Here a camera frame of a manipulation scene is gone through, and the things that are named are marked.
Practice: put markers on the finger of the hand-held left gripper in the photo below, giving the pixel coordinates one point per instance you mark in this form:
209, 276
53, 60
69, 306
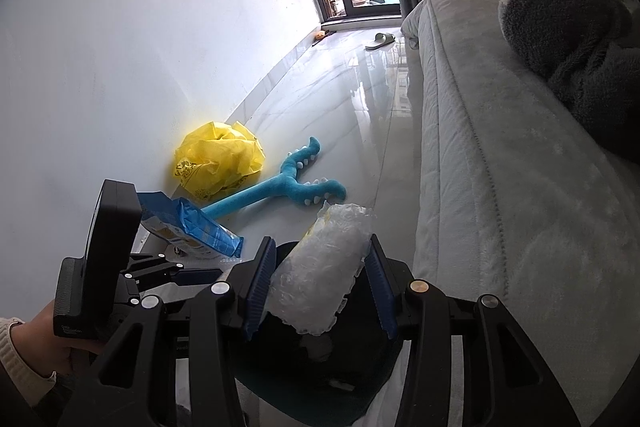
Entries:
155, 264
200, 277

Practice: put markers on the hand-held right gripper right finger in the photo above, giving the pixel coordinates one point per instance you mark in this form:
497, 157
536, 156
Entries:
382, 302

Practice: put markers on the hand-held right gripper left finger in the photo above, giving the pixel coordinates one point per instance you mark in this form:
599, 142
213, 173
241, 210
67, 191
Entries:
260, 287

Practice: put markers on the clear plastic bubble wrap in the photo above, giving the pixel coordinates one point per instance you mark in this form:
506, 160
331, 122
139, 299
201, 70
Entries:
320, 267

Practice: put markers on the dark teal bin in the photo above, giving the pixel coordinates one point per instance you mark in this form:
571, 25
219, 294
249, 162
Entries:
320, 382

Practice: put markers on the person's left forearm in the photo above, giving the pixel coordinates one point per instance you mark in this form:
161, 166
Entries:
15, 357

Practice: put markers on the person's left hand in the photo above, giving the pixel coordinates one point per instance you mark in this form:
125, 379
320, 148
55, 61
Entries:
45, 337

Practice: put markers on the blue pet food bag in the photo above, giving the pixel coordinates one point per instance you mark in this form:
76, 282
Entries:
200, 227

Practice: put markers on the blue plush toy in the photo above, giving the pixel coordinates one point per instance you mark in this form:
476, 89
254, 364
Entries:
270, 192

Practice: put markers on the yellow plastic bag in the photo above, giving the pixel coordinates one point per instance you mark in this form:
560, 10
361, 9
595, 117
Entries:
220, 157

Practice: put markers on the bed with white cover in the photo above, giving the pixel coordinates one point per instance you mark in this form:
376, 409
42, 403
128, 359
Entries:
500, 207

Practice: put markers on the small orange toy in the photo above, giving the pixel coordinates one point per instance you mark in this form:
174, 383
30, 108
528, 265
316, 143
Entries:
320, 38

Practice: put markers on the grey slipper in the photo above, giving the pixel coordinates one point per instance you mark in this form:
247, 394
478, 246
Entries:
380, 41

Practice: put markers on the dark grey fleece blanket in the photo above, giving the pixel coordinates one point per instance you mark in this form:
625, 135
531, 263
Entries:
565, 32

